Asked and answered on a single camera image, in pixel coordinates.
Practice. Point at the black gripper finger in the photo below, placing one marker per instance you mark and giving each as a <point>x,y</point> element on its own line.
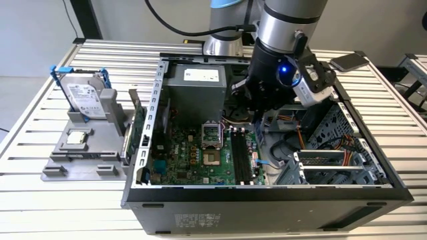
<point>241,88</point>

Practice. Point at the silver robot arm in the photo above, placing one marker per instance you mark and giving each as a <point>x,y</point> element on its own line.
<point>288,25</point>

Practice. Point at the black CPU cooler fan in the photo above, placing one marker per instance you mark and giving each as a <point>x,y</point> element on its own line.
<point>236,117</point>

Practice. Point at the grey power supply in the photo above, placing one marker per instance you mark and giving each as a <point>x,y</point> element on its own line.
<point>197,100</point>

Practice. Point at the grey optical drive cage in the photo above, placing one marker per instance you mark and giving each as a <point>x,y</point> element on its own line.
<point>284,125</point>

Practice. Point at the thin locking lever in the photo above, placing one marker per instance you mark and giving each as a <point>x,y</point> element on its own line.
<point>222,136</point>

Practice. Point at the yellow black connector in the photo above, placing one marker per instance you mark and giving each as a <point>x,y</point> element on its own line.
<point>186,41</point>

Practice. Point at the flat dark grey device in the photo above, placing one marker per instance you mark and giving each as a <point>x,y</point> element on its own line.
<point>350,62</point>

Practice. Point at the CPU socket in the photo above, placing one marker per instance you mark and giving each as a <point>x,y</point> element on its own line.
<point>213,158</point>

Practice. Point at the green motherboard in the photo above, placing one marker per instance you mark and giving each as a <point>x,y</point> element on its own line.
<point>188,165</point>

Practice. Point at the green graphics card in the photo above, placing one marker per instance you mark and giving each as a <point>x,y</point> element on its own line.
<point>135,135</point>

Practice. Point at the blue expansion slot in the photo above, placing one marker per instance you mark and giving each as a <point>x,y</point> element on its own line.
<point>161,167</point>

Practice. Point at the grey metal disk bay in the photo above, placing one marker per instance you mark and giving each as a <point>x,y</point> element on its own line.
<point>330,168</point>

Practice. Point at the adjacent metal slat table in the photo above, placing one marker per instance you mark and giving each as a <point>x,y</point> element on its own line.
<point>412,60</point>

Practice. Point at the grey parts rack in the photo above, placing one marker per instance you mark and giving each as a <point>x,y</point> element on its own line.
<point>101,140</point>

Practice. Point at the hard disk in blue carrier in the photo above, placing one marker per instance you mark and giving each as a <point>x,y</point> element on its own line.
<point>83,100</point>

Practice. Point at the black PC case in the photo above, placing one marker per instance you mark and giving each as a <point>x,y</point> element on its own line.
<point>234,217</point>

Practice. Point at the silver CPU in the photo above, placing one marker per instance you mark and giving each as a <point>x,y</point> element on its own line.
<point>78,138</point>

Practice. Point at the black upright post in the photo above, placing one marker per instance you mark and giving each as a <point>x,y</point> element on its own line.
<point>89,20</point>

